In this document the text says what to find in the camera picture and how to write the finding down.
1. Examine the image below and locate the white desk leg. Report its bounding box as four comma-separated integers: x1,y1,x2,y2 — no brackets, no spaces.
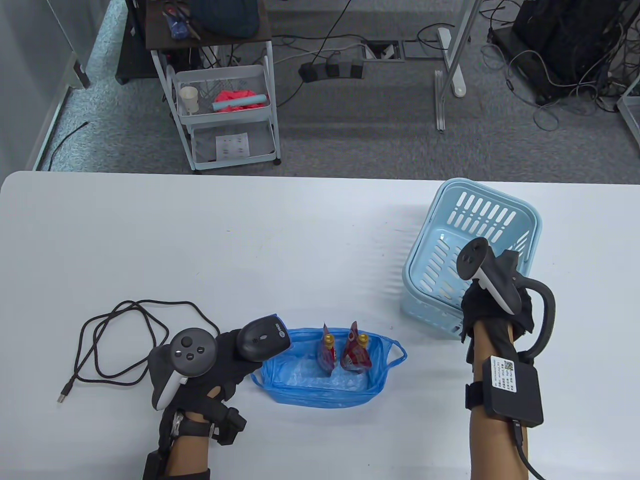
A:
434,0,483,98

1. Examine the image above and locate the black equipment pile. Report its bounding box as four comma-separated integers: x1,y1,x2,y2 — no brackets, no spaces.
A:
487,0,640,106

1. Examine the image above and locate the black cabinet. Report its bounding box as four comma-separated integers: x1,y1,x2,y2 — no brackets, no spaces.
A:
115,0,161,86

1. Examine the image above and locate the pink cloth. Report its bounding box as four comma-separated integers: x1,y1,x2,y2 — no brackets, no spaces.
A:
215,89,257,114

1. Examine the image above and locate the white metal frame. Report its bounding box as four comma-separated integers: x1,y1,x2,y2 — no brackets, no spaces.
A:
616,75,640,146

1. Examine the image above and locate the black blue barcode scanner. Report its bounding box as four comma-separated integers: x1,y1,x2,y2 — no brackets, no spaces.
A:
237,314,293,362

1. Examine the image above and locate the teal tube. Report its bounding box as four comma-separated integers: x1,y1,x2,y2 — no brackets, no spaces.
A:
211,93,268,113

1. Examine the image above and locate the grey metal rail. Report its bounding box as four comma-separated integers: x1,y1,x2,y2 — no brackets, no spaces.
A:
434,69,446,132

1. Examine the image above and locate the person's right hand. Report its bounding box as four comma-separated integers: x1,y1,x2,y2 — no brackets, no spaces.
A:
460,282,536,346

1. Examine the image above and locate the printed paper sheet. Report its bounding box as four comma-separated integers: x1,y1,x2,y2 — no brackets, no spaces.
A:
216,132,251,161

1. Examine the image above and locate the white utility cart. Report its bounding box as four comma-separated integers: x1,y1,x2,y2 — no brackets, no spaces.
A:
145,0,282,174

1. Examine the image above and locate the person's left forearm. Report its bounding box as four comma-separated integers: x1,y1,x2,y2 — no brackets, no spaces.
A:
165,434,212,480

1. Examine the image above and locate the red ketchup package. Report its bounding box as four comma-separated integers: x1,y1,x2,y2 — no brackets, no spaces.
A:
317,324,338,376
341,321,373,373

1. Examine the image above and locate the light blue plastic basket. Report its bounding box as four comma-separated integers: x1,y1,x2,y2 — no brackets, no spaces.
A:
401,177,543,333

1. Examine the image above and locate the floor socket box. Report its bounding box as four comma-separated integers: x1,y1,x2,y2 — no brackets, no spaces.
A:
361,40,406,62

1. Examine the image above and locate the person's left hand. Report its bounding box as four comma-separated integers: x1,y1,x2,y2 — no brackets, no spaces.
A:
170,330,265,426

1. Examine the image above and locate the grey black hand controller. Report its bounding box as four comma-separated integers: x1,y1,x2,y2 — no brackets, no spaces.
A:
148,327,219,412
457,237,557,363

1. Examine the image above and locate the tangle of floor cables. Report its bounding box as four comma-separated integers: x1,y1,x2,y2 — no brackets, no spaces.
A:
480,20,628,132

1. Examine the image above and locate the thin black floor cable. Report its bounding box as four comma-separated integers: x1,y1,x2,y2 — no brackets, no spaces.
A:
47,121,90,171

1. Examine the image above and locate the person's right forearm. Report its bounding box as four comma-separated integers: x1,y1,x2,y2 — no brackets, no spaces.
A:
467,320,531,480

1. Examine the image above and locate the blue plastic bag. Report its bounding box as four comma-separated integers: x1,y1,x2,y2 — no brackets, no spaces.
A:
250,328,408,409

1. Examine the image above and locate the dark blue fabric bag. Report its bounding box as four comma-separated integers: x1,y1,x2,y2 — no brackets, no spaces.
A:
189,0,262,38

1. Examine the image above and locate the black scanner cable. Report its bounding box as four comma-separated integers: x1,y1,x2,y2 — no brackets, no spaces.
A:
56,299,224,405

